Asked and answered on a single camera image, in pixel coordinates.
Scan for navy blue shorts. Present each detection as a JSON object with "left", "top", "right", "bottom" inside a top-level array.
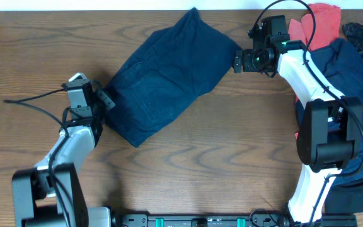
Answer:
[{"left": 105, "top": 8, "right": 240, "bottom": 148}]

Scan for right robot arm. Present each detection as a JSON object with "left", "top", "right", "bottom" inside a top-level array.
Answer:
[{"left": 233, "top": 41, "right": 363, "bottom": 226}]

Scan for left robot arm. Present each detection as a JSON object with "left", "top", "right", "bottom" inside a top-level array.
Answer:
[{"left": 11, "top": 78, "right": 115, "bottom": 226}]

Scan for red cloth garment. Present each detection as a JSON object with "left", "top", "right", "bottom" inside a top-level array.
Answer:
[{"left": 288, "top": 3, "right": 341, "bottom": 51}]

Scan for black patterned garment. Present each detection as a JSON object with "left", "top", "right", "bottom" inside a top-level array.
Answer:
[{"left": 342, "top": 22, "right": 363, "bottom": 55}]

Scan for black garment bottom right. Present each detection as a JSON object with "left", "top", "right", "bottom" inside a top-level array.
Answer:
[{"left": 325, "top": 179, "right": 363, "bottom": 214}]

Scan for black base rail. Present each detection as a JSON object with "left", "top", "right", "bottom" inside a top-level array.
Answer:
[{"left": 111, "top": 209, "right": 358, "bottom": 227}]

